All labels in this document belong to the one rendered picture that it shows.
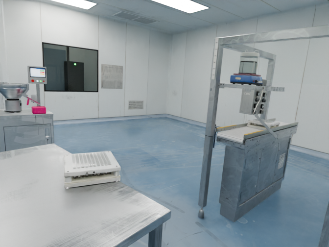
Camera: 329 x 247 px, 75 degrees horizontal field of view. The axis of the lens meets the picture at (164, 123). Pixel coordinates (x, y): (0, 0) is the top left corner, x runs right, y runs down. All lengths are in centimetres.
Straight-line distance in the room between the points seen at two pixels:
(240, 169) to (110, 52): 539
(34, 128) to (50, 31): 340
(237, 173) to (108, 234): 157
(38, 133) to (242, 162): 259
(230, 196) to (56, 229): 173
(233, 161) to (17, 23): 541
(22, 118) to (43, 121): 24
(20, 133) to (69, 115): 316
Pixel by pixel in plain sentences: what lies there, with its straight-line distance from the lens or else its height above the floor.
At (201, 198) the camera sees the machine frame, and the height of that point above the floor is 21.
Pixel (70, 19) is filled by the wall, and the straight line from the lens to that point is 645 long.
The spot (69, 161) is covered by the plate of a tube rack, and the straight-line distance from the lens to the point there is 116.
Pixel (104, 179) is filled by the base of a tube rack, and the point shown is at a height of 83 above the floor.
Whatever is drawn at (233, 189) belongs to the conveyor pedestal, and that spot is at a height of 33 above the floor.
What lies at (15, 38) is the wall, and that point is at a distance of 612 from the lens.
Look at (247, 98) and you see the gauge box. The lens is 185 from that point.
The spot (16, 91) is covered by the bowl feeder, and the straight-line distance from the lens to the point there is 343.
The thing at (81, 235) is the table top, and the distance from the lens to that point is 80.
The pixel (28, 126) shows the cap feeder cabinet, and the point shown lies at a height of 60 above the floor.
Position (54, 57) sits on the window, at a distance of 622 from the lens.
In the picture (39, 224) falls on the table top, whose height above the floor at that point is 81.
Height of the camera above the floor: 130
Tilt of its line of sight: 11 degrees down
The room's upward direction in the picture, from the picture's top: 4 degrees clockwise
